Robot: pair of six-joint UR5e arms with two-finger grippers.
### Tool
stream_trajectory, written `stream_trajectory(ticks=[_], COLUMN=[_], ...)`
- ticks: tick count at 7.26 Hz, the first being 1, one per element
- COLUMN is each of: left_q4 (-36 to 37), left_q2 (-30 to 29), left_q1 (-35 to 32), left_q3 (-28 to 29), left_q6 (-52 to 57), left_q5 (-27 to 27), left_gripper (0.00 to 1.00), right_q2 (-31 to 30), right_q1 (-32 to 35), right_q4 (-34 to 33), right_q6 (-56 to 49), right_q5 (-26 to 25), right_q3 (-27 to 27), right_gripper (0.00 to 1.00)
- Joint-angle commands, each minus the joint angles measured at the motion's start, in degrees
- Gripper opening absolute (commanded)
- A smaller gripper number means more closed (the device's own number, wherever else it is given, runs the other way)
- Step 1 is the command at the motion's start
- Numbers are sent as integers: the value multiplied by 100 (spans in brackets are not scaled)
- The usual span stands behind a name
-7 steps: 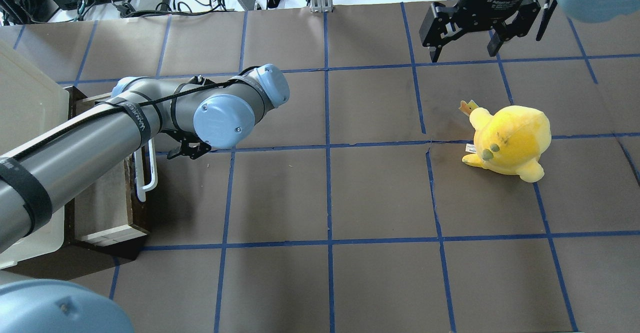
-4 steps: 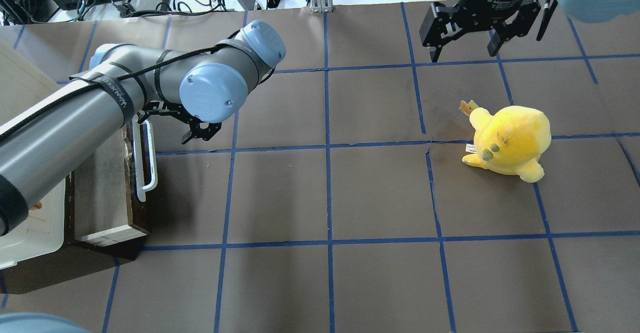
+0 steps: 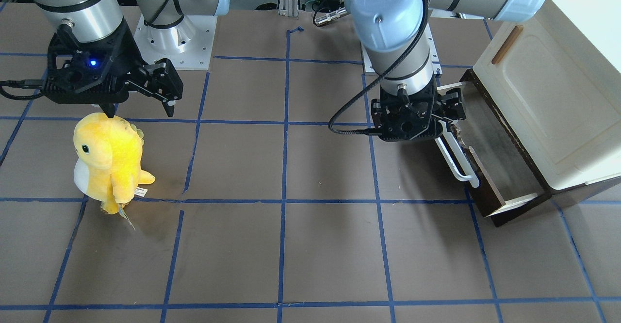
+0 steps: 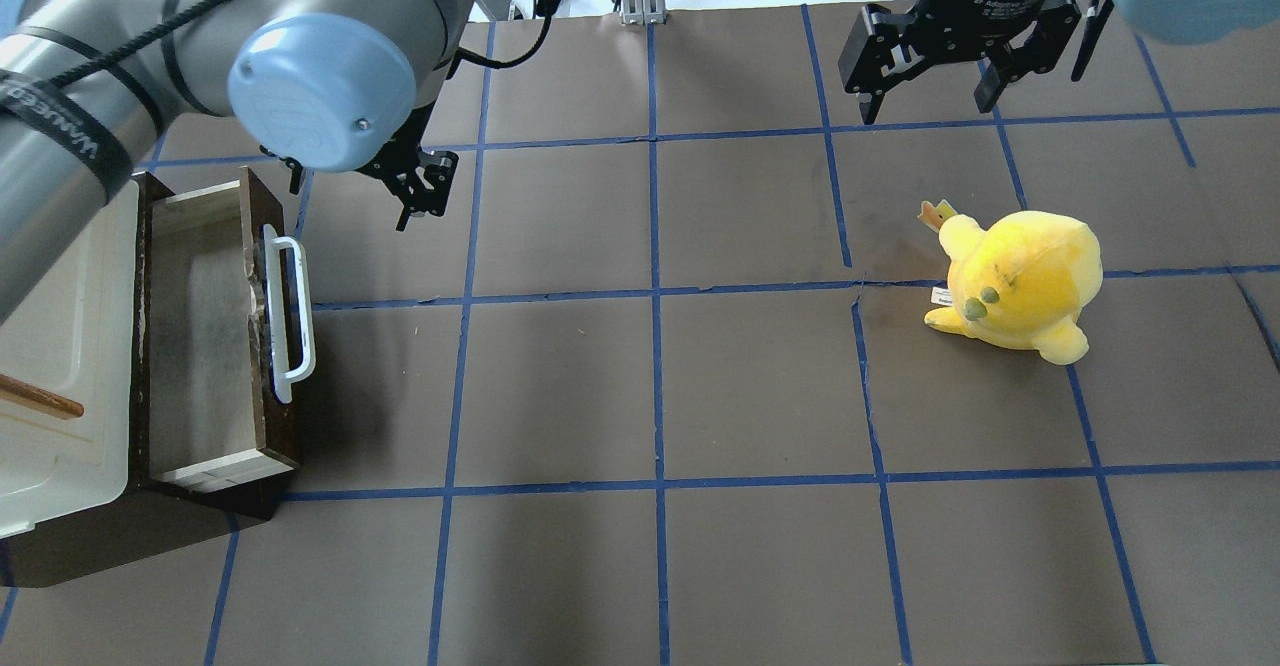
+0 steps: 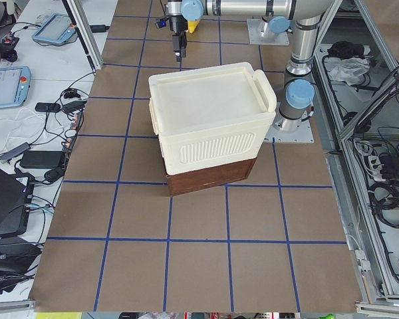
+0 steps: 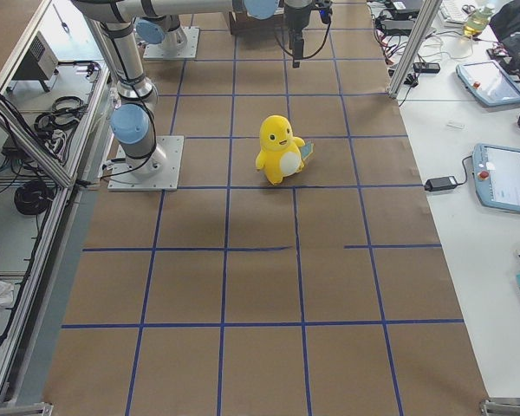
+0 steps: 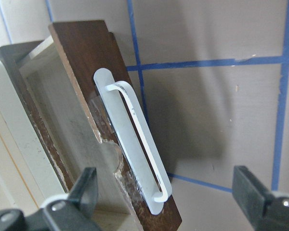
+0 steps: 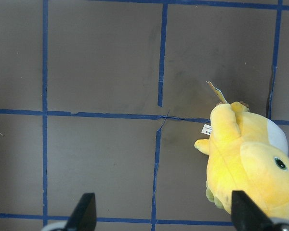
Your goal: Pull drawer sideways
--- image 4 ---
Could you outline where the white drawer handle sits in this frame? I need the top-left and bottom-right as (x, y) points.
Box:
(262, 223), (317, 405)

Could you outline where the dark wooden drawer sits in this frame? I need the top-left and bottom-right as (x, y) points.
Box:
(134, 168), (303, 500)

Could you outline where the yellow plush toy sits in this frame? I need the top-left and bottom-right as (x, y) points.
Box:
(923, 210), (1105, 366)

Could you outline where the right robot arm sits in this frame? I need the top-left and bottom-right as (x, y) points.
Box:
(838, 0), (1277, 126)

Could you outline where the toy paper hang tag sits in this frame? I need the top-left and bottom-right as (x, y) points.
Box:
(916, 199), (959, 234)

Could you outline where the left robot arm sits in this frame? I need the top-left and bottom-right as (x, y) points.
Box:
(1, 0), (474, 318)

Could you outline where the white cabinet body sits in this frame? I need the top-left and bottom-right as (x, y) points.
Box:
(1, 182), (141, 538)

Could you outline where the brown paper table cover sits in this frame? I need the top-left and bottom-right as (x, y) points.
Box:
(3, 4), (1279, 665)

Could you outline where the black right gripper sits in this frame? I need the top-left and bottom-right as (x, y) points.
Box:
(838, 0), (1082, 127)

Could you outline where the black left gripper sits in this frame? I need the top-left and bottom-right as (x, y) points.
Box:
(262, 106), (460, 232)

